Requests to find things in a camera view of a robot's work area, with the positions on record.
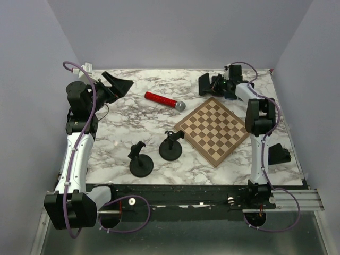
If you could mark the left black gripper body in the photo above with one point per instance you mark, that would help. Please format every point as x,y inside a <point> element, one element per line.
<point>103,94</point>

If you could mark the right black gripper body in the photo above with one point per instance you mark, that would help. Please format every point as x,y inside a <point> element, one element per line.
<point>223,86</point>

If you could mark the blue case phone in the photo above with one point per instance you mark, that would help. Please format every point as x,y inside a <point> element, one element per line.
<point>230,95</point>

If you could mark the black phone stand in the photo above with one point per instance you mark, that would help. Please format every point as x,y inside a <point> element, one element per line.
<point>170,149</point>
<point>141,165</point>

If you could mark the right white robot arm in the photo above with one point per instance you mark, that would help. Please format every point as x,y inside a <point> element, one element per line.
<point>262,118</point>

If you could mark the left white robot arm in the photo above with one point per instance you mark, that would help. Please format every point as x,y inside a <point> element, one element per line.
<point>70,205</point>

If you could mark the right phone holder black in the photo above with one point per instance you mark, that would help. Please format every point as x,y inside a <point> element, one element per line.
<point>278,155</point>

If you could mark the red toy microphone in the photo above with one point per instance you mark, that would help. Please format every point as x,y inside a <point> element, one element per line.
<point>179,105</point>

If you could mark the wooden chessboard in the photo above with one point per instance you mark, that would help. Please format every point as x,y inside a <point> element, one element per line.
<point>213,130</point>

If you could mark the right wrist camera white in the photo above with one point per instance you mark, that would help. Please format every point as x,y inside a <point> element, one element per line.
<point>226,73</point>

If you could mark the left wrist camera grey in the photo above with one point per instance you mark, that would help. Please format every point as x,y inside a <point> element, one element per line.
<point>81,76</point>

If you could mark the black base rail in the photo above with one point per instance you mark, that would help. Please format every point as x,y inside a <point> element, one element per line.
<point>171,203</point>

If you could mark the aluminium frame rail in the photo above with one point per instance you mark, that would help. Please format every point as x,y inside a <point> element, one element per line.
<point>308,200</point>

